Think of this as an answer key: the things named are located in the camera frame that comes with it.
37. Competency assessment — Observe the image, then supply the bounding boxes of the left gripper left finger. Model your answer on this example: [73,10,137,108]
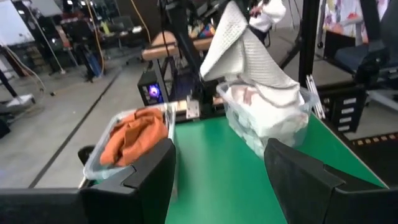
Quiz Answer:
[0,138,177,224]

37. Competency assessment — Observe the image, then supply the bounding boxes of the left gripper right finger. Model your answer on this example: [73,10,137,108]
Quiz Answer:
[263,138,398,224]

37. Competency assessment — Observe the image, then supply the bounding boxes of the clear plastic bin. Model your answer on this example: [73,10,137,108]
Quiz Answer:
[216,79,318,159]
[82,101,177,182]

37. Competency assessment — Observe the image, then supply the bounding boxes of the orange towel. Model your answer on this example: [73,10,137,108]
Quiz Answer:
[99,107,169,167]

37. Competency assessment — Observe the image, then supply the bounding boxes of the white waffle weave towel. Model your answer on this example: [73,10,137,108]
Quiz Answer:
[226,118,309,156]
[199,0,301,90]

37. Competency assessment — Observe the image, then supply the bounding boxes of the white plain towel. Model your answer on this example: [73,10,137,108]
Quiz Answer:
[228,84,307,138]

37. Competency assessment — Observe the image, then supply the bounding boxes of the black rounded knob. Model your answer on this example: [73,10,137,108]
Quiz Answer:
[77,145,96,166]

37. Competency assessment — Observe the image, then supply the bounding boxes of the black control box white labels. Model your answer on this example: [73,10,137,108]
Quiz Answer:
[323,90,368,134]

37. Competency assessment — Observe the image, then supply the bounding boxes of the white metal rails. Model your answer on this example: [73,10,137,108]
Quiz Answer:
[306,74,326,121]

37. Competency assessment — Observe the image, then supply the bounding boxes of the computer tower purple light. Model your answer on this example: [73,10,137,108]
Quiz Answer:
[137,70,165,106]

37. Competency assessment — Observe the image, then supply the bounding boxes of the dark office chair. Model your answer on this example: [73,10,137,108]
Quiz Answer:
[334,30,398,91]

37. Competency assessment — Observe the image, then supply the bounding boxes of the wooden table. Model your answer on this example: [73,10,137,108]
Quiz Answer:
[141,30,214,62]

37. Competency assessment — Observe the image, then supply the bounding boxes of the floral patterned cloth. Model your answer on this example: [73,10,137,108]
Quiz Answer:
[323,0,389,38]

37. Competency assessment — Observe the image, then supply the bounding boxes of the person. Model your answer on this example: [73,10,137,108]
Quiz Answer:
[248,0,287,34]

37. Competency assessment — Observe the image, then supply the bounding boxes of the whiteboard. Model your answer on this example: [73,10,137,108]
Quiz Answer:
[0,0,35,47]

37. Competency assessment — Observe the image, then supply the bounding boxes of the white metal bracket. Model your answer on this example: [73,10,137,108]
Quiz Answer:
[185,95,200,119]

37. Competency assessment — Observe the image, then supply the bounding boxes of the black frame post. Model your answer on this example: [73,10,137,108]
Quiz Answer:
[298,0,321,88]

